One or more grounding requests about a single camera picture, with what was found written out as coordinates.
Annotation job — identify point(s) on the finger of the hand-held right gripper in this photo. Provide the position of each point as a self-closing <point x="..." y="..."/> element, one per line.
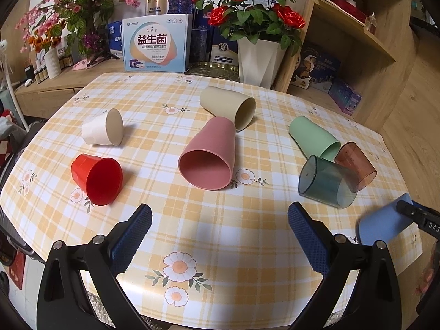
<point x="414" y="213"/>

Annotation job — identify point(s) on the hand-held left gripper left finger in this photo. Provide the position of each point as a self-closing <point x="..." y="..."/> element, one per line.
<point x="132" y="237"/>

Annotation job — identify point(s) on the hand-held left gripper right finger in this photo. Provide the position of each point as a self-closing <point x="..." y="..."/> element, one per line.
<point x="307" y="237"/>

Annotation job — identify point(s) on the blue cup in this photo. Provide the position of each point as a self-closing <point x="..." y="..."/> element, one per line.
<point x="383" y="225"/>

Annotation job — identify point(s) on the clear teal cup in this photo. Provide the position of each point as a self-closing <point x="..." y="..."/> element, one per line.
<point x="325" y="182"/>

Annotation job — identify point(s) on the red cup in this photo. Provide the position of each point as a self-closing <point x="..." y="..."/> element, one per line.
<point x="101" y="182"/>

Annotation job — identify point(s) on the clear brown cup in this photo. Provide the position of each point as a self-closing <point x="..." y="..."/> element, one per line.
<point x="355" y="163"/>

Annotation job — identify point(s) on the green cup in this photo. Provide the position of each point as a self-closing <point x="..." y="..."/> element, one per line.
<point x="311" y="135"/>

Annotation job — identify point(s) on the white cup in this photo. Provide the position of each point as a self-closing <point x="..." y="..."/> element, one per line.
<point x="99" y="130"/>

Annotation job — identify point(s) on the pink cup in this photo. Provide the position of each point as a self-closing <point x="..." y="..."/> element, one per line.
<point x="209" y="154"/>

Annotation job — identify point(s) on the beige cup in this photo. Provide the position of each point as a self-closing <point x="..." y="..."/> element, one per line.
<point x="227" y="105"/>

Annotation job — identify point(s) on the yellow plaid floral tablecloth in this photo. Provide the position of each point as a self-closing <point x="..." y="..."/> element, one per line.
<point x="220" y="233"/>

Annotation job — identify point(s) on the purple box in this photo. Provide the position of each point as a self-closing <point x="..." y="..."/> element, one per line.
<point x="345" y="96"/>

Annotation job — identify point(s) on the wooden shelf unit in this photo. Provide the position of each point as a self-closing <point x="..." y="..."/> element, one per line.
<point x="388" y="62"/>

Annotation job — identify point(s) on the low wooden cabinet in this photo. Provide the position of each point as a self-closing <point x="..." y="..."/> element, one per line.
<point x="68" y="86"/>

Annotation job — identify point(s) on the dark blue picture box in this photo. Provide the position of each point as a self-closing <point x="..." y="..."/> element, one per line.
<point x="316" y="67"/>

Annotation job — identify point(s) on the pink cloth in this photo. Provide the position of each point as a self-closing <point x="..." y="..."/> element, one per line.
<point x="87" y="63"/>

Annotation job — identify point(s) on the white faceted flower pot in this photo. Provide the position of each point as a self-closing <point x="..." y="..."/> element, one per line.
<point x="259" y="63"/>

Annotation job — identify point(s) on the gold metal tray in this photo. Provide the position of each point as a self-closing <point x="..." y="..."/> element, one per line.
<point x="213" y="70"/>

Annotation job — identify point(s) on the row of small brown bottles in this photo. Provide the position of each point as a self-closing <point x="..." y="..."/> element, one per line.
<point x="41" y="72"/>

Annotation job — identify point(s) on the white metal stand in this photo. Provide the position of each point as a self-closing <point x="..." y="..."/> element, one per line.
<point x="12" y="89"/>

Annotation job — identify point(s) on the white ribbed vase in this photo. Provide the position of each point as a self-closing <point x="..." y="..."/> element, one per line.
<point x="52" y="63"/>

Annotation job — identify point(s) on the small glass bottle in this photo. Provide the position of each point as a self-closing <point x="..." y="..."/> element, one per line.
<point x="370" y="24"/>

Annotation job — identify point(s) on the light blue carton box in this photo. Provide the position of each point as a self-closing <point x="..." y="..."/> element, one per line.
<point x="156" y="43"/>

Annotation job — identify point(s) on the blue and white box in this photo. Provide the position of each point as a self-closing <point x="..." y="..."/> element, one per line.
<point x="115" y="41"/>

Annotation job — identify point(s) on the navy box with white label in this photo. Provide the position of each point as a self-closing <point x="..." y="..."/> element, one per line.
<point x="225" y="53"/>

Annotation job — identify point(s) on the tall dark blue box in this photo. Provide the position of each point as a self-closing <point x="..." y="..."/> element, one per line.
<point x="199" y="44"/>

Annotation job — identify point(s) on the orange flower bunch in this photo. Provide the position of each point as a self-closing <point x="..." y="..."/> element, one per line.
<point x="43" y="43"/>

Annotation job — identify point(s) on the red bag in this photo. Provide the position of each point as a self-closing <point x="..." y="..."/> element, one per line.
<point x="347" y="5"/>

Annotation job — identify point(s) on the silver box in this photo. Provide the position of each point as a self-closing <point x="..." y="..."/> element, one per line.
<point x="156" y="6"/>

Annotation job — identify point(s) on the pink artificial flower plant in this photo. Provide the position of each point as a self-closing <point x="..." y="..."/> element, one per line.
<point x="82" y="10"/>

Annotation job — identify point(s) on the dark blue patterned box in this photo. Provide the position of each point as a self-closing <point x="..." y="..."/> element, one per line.
<point x="178" y="5"/>

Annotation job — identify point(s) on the red rose bouquet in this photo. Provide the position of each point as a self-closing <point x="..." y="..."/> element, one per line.
<point x="247" y="7"/>

